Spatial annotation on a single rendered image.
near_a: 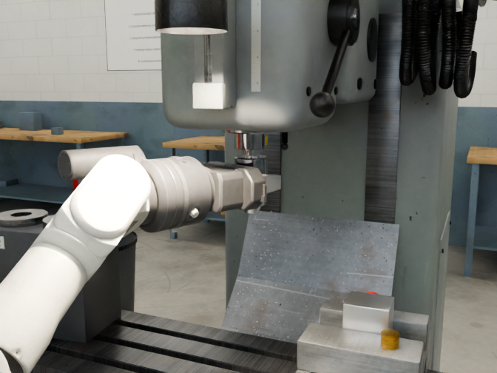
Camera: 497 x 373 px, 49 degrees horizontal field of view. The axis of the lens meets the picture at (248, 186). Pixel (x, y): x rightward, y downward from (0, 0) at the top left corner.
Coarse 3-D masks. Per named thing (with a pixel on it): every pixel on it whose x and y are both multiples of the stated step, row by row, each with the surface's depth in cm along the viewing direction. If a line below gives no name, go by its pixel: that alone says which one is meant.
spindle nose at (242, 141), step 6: (234, 138) 76; (240, 138) 74; (246, 138) 74; (252, 138) 74; (258, 138) 74; (264, 138) 75; (234, 144) 76; (240, 144) 74; (246, 144) 74; (252, 144) 74; (258, 144) 74; (264, 144) 75
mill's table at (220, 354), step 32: (128, 320) 100; (160, 320) 100; (64, 352) 90; (96, 352) 88; (128, 352) 88; (160, 352) 90; (192, 352) 88; (224, 352) 88; (256, 352) 90; (288, 352) 88
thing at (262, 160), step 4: (236, 156) 76; (240, 156) 76; (260, 156) 76; (264, 156) 76; (236, 160) 76; (240, 160) 75; (244, 160) 75; (248, 160) 74; (252, 160) 74; (256, 160) 74; (260, 160) 75; (264, 160) 75; (240, 164) 75; (244, 164) 75; (248, 164) 75; (252, 164) 74; (256, 164) 75; (260, 164) 75; (264, 164) 75
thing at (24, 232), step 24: (0, 216) 96; (24, 216) 96; (48, 216) 96; (0, 240) 92; (24, 240) 91; (0, 264) 93; (96, 288) 93; (72, 312) 91; (96, 312) 94; (120, 312) 102; (72, 336) 92
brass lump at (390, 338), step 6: (384, 330) 68; (390, 330) 68; (384, 336) 66; (390, 336) 66; (396, 336) 66; (384, 342) 66; (390, 342) 66; (396, 342) 66; (384, 348) 67; (390, 348) 66; (396, 348) 66
